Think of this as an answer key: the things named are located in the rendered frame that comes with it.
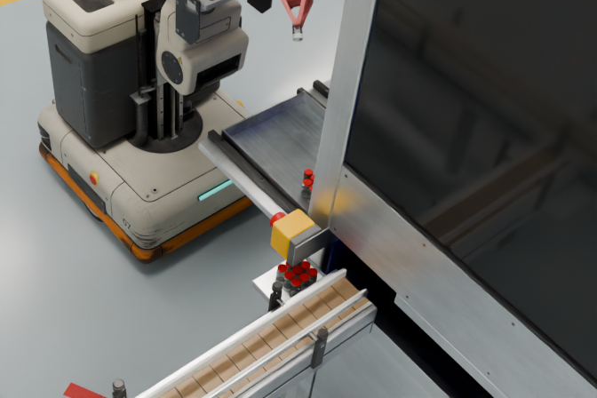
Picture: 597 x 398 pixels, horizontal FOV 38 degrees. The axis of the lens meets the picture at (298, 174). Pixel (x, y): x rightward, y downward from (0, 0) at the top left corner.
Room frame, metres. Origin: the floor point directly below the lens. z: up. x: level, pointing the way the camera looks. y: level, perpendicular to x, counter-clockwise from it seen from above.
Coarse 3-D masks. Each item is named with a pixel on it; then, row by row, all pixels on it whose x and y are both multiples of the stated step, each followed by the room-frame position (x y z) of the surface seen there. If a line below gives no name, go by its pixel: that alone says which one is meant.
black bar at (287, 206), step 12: (216, 132) 1.50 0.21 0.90; (216, 144) 1.47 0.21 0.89; (228, 144) 1.47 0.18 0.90; (228, 156) 1.44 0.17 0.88; (240, 156) 1.43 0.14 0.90; (240, 168) 1.41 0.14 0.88; (252, 168) 1.40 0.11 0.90; (264, 180) 1.37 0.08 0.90; (276, 192) 1.34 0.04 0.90; (288, 204) 1.30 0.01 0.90
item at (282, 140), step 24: (264, 120) 1.59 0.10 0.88; (288, 120) 1.60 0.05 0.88; (312, 120) 1.61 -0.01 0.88; (240, 144) 1.49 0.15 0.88; (264, 144) 1.50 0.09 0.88; (288, 144) 1.52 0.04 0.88; (312, 144) 1.53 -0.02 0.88; (264, 168) 1.42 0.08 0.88; (288, 168) 1.43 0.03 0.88; (312, 168) 1.45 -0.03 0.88; (288, 192) 1.33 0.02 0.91
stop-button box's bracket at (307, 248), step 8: (320, 232) 1.13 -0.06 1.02; (328, 232) 1.14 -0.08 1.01; (312, 240) 1.11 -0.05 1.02; (320, 240) 1.13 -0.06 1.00; (296, 248) 1.08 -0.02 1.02; (304, 248) 1.10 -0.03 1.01; (312, 248) 1.11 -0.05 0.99; (320, 248) 1.13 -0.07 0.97; (296, 256) 1.08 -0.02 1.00; (304, 256) 1.10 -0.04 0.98; (296, 264) 1.09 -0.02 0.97
